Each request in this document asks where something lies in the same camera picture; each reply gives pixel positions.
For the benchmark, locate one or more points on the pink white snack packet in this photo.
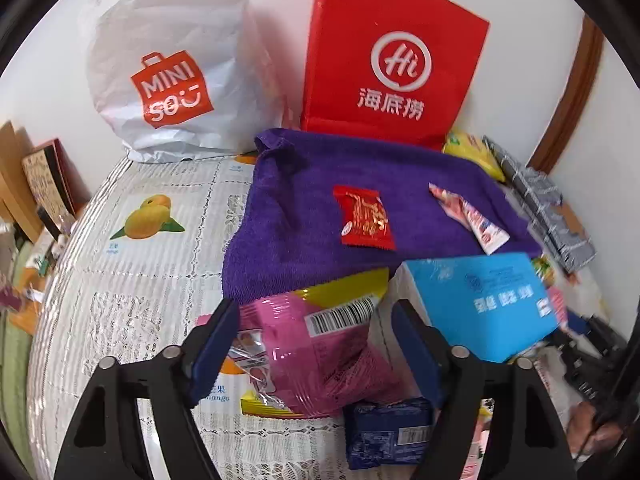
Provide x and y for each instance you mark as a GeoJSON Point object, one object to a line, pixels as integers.
{"type": "Point", "coordinates": [475, 220]}

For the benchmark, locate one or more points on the blue tissue pack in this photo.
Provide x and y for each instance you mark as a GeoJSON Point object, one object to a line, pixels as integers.
{"type": "Point", "coordinates": [475, 300]}

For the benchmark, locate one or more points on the brown wooden door frame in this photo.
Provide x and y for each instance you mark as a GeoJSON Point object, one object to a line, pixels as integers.
{"type": "Point", "coordinates": [575, 95]}

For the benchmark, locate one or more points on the fruit print tablecloth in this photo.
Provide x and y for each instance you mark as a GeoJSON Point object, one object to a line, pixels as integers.
{"type": "Point", "coordinates": [140, 285]}

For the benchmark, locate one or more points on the dark blue snack packet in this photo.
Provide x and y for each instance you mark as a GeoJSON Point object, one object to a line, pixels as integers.
{"type": "Point", "coordinates": [390, 430]}

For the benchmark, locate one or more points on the patterned box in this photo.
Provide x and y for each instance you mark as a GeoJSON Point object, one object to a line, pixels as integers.
{"type": "Point", "coordinates": [47, 175]}

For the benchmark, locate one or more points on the purple towel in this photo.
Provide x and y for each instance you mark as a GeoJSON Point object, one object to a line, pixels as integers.
{"type": "Point", "coordinates": [300, 210]}

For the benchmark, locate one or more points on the yellow snack bag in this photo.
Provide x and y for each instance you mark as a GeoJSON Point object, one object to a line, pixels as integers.
{"type": "Point", "coordinates": [470, 152]}

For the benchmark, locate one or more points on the red candy packet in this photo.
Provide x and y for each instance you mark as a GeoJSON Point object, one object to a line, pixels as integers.
{"type": "Point", "coordinates": [362, 215]}

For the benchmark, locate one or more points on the wooden headboard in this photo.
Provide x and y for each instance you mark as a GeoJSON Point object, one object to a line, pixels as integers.
{"type": "Point", "coordinates": [17, 180]}

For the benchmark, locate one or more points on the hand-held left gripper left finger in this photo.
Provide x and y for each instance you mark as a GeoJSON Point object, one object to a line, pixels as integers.
{"type": "Point", "coordinates": [215, 355]}

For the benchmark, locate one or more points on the grey checked folded cloth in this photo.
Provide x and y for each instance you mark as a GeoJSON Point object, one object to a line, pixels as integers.
{"type": "Point", "coordinates": [540, 195]}

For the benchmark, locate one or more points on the pink snack bag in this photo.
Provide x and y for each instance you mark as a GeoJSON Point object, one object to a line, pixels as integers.
{"type": "Point", "coordinates": [320, 360]}

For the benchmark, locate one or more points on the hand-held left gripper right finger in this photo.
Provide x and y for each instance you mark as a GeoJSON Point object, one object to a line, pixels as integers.
{"type": "Point", "coordinates": [417, 355]}

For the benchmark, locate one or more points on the red paper shopping bag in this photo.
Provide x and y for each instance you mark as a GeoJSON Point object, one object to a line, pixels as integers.
{"type": "Point", "coordinates": [360, 35]}

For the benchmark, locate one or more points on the white plastic shopping bag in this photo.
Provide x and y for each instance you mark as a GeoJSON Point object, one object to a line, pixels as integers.
{"type": "Point", "coordinates": [165, 35]}

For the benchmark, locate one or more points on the person's right hand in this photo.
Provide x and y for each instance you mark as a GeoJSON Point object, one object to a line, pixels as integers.
{"type": "Point", "coordinates": [592, 430]}

